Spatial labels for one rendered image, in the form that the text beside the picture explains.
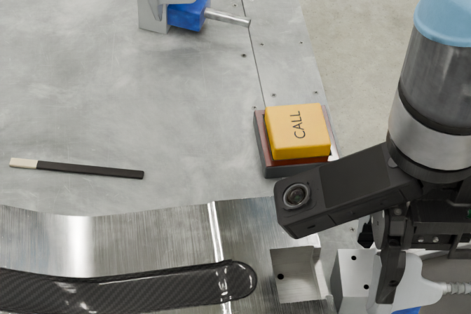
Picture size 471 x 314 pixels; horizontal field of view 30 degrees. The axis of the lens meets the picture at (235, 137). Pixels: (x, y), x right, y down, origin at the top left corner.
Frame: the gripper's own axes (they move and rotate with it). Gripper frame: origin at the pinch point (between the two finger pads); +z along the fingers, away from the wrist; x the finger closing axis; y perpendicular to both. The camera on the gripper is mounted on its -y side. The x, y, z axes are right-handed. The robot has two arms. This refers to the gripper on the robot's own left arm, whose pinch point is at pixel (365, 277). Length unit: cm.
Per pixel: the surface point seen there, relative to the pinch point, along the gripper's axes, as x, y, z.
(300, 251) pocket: 0.4, -6.2, -3.4
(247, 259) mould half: -1.0, -10.9, -4.4
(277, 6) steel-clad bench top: 41.5, -5.4, 4.6
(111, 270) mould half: -1.7, -22.5, -3.7
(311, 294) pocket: -2.7, -5.3, -1.7
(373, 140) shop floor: 87, 26, 85
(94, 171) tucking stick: 15.0, -25.8, 4.2
